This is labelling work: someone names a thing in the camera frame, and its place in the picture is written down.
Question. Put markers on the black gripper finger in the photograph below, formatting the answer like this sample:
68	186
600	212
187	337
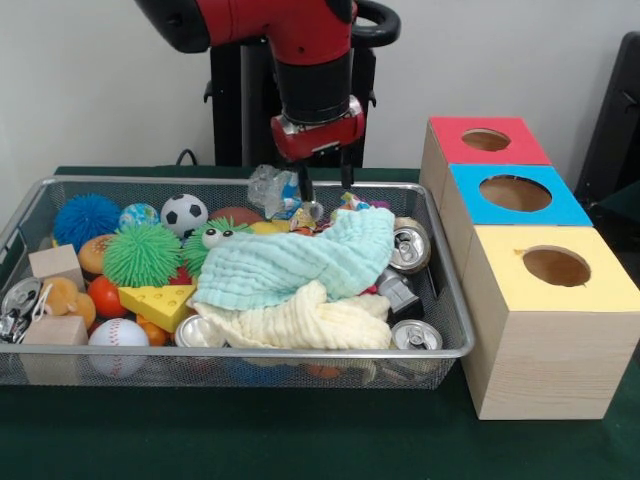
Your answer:
346	167
305	182

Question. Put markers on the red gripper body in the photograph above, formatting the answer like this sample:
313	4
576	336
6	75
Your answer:
320	140

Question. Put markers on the clear plastic bottle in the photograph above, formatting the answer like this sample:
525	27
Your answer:
270	187

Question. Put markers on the mint green cloth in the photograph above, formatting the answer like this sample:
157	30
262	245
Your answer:
300	265

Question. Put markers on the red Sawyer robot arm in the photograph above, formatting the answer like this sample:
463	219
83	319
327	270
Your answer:
300	35

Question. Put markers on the wooden box with three holes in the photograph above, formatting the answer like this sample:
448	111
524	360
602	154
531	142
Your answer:
550	360

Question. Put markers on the crushed drink can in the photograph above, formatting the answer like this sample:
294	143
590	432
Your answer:
412	247

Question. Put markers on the soccer ball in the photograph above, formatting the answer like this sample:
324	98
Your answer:
184	215

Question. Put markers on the green fuzzy monster toy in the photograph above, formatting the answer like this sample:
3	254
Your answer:
195	250

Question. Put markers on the cream cloth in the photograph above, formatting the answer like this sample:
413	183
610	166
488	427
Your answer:
310	320

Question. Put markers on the green spiky ball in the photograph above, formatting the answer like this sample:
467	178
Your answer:
142	255

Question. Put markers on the silver drink can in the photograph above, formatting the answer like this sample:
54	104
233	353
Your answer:
197	331
415	334

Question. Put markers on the yellow cheese wedge toy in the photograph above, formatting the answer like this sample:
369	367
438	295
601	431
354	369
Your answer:
157	302

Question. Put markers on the blue spiky ball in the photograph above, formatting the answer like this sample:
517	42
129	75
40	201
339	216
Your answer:
85	220

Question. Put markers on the dark green tablecloth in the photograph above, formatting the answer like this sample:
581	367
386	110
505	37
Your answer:
300	440
625	210

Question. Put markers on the black chair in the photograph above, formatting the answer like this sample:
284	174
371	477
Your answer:
615	125

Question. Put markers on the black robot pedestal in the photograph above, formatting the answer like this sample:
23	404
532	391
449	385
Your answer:
235	110

